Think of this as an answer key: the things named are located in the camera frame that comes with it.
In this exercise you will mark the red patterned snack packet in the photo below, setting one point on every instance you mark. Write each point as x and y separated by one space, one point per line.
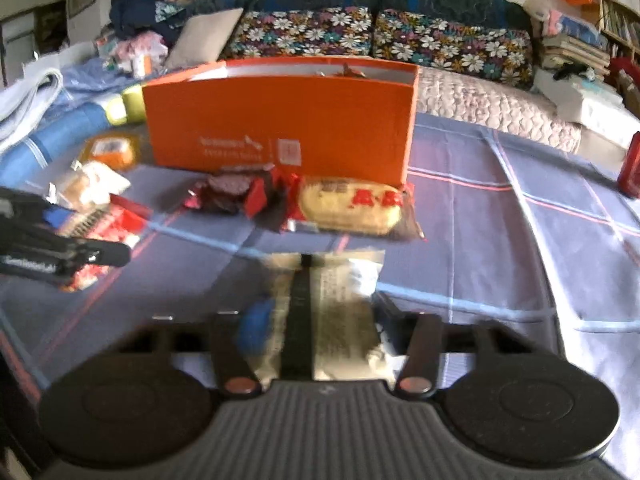
125 220

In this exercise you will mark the white tan snack packet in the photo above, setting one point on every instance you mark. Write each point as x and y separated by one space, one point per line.
92 182

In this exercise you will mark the yellow cup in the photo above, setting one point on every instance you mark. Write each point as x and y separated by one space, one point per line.
127 105

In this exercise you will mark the orange cardboard box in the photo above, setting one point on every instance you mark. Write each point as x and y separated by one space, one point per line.
300 115

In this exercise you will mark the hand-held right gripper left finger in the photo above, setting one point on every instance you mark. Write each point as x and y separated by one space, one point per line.
256 325

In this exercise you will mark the pink floral clothes pile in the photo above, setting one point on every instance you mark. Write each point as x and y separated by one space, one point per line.
135 52

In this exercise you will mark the white box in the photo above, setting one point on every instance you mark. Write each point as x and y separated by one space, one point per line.
590 100

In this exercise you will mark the wooden bookshelf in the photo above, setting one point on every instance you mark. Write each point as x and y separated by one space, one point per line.
622 5

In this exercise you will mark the orange round snack packet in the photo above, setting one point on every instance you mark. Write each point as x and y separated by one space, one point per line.
110 149

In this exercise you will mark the red can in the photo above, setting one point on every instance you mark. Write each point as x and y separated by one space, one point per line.
631 165

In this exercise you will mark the white folded cloth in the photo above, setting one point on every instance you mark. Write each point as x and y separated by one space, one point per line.
27 105

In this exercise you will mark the small black item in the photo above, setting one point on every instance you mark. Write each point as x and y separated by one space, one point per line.
572 71

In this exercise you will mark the floral sofa cushion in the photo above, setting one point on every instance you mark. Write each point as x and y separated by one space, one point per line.
305 32
450 47

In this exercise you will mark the blue rolled mat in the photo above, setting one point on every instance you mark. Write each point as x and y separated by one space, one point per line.
55 137

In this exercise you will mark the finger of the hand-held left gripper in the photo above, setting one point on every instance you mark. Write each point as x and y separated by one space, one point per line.
57 216
107 255

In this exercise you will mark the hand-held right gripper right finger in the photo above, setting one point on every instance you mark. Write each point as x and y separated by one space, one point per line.
395 321

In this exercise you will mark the yellow biscuit packet red print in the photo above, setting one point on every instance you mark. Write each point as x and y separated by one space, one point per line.
350 207

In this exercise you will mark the beige snack packet black stripe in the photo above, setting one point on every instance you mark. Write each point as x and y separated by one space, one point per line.
335 295

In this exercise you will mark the light blue plastic bag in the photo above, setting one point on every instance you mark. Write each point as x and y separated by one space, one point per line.
95 77

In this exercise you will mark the dark blue garment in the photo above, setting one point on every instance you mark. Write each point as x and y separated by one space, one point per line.
145 17

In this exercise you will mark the red cloth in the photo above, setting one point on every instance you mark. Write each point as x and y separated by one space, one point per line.
626 70

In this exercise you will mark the blue plaid cloth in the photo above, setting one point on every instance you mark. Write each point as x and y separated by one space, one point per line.
500 240

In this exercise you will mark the beige pillow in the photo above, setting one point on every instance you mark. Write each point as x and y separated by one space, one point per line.
202 40

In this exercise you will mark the stack of books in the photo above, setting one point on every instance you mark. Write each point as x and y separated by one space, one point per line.
570 45

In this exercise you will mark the beige quilted blanket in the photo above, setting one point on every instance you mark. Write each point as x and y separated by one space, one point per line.
500 105

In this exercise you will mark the dark red snack packets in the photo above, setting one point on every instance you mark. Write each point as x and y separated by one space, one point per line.
232 192

